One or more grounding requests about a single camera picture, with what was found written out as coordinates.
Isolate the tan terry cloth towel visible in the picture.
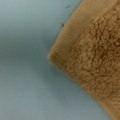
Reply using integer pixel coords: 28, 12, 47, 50
49, 0, 120, 120

